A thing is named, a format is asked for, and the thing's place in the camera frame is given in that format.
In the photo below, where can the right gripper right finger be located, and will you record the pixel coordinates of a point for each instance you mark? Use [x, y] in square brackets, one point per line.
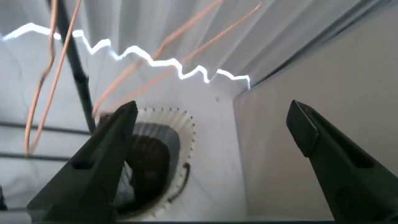
[348, 174]

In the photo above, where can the pink clothes hanger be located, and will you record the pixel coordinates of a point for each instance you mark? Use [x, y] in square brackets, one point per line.
[49, 90]
[174, 40]

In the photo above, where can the black clothes rack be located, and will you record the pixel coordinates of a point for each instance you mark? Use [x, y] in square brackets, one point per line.
[81, 81]

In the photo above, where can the white curtain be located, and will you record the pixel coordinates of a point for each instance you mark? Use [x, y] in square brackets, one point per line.
[133, 21]

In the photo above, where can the pale grey shorts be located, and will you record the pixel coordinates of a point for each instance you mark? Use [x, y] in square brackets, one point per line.
[126, 186]

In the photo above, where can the dark garment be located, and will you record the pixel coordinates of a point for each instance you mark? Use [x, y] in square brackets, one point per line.
[150, 168]

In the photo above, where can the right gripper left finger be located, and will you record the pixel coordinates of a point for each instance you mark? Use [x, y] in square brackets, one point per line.
[90, 174]

